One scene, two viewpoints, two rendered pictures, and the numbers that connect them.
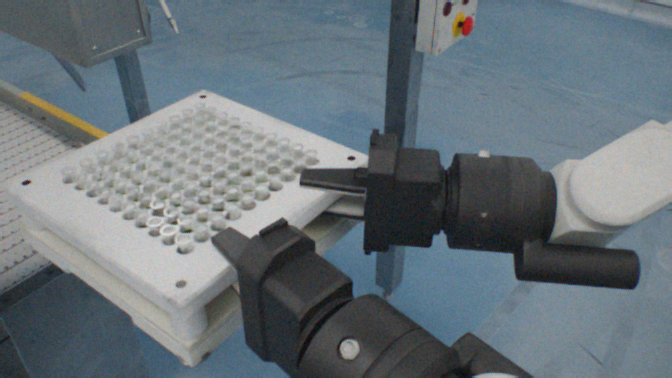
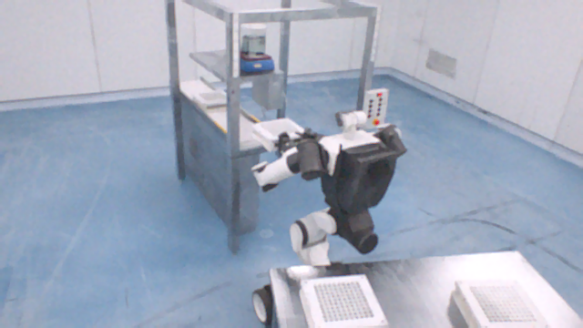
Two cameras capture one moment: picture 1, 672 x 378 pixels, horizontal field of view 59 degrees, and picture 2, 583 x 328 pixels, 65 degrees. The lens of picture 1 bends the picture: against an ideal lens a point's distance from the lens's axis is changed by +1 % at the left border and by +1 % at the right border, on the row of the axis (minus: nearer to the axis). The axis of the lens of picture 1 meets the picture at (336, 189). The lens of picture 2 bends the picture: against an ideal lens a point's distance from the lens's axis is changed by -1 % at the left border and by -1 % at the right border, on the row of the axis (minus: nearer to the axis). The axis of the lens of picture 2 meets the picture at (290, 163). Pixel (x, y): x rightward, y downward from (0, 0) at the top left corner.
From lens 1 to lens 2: 204 cm
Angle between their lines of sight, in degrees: 20
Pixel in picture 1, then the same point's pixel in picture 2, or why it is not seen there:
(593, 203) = not seen: hidden behind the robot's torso
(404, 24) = not seen: hidden behind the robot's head
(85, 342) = (246, 181)
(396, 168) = (308, 132)
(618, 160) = not seen: hidden behind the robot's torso
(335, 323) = (287, 142)
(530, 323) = (395, 240)
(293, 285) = (284, 138)
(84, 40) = (269, 105)
